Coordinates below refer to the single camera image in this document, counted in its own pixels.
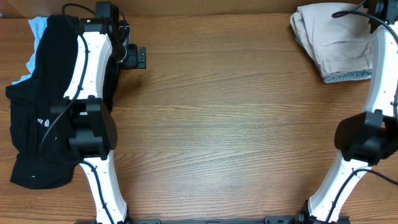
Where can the black polo shirt with logo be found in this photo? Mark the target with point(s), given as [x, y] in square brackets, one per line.
[42, 161]

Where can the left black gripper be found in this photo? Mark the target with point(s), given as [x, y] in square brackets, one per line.
[141, 58]

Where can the light blue garment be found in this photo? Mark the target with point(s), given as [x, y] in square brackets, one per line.
[38, 26]

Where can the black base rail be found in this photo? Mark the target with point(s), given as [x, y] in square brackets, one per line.
[266, 220]

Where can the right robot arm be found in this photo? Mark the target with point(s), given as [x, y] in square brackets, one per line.
[367, 138]

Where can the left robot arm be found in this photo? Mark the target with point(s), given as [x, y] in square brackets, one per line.
[82, 118]

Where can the folded beige trousers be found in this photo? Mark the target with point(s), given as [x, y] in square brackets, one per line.
[316, 21]

